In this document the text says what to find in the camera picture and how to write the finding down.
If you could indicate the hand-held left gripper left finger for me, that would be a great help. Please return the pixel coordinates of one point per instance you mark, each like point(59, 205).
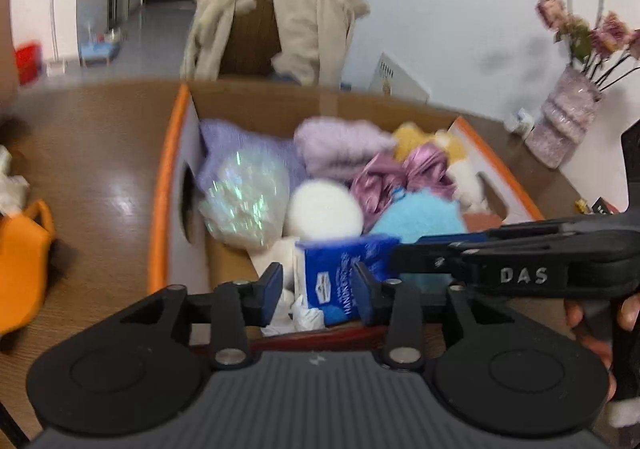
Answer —
point(272, 290)

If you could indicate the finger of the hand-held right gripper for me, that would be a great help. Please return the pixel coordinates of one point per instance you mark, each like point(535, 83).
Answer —
point(450, 238)
point(425, 259)

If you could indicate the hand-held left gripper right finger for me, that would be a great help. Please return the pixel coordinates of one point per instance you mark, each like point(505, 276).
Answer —
point(362, 295)

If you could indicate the white foam wedge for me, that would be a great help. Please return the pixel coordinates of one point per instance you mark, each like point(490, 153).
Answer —
point(277, 254)

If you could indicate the blue tissue pack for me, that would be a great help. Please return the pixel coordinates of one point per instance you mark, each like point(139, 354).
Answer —
point(332, 274)

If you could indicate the light blue fluffy cloth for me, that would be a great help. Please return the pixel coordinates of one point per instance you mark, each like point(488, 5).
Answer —
point(415, 219)

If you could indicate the white tissue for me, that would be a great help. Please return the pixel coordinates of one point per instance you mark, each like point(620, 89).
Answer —
point(307, 316)

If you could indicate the iridescent shiny pouch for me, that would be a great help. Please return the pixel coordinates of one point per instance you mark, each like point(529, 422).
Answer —
point(245, 199)

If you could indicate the yellow white hamster plush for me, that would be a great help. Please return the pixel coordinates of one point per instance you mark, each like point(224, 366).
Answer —
point(415, 139)

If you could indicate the red cardboard box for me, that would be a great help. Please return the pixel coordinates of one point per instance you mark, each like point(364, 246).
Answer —
point(175, 209)

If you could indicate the lilac fluffy headband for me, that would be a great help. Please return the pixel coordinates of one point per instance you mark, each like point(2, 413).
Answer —
point(340, 146)

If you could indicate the lavender knitted cloth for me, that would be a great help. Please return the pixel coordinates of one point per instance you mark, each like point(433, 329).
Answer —
point(220, 149)

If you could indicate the person's right hand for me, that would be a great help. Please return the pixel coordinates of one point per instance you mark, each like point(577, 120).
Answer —
point(575, 316)

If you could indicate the red flat box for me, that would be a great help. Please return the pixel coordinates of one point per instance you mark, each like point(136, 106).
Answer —
point(602, 206)

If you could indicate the small white jar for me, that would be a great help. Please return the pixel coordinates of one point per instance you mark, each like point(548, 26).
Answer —
point(520, 121)

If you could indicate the pink textured vase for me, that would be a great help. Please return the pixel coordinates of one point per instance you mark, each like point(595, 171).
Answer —
point(562, 119)

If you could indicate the dried pink roses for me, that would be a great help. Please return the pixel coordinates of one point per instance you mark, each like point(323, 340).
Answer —
point(575, 24)

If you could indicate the beige coat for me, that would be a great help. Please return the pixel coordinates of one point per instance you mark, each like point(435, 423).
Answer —
point(310, 19)

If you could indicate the brown chair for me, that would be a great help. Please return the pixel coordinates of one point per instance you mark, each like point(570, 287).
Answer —
point(250, 29)

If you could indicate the blue low stool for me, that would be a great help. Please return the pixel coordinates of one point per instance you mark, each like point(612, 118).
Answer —
point(97, 51)

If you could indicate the white floor stand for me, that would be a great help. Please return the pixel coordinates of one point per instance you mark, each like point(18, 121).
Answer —
point(55, 64)

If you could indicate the red bucket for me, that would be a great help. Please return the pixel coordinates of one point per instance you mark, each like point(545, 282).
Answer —
point(27, 63)

